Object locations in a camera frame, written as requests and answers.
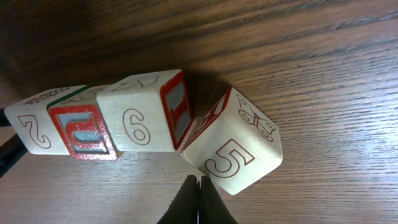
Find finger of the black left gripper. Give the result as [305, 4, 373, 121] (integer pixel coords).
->
[0, 108, 29, 178]

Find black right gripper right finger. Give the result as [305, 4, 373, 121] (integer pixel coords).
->
[198, 175, 238, 224]

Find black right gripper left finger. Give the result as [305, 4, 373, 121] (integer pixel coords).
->
[157, 175, 199, 224]

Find yellow wooden block 7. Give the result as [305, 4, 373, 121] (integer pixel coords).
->
[4, 85, 88, 155]

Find green-edged wooden block 6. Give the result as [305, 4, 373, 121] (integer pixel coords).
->
[180, 88, 283, 195]

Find red U wooden block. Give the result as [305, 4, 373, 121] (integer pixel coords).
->
[48, 85, 122, 161]

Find red H wooden block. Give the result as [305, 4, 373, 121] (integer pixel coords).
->
[96, 70, 193, 152]

